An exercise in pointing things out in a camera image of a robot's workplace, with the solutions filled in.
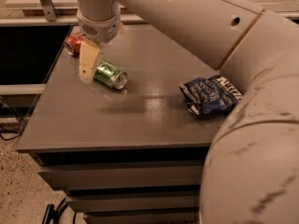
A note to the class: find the red soda can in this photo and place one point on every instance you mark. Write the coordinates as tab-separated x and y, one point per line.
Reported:
73	42

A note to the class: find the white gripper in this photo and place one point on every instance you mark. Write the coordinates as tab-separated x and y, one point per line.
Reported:
99	29

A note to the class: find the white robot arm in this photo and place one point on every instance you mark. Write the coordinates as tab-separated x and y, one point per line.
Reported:
251	172

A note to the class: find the grey drawer cabinet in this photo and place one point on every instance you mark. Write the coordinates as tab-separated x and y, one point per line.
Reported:
124	157

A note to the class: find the blue chip bag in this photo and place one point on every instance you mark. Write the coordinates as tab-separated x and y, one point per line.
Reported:
209	96

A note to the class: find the black device on floor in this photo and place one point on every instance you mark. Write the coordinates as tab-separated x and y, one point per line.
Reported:
53	214

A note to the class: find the metal railing frame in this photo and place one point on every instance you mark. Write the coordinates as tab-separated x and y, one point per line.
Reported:
37	6

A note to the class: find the green soda can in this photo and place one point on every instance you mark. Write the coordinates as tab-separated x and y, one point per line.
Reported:
111	75

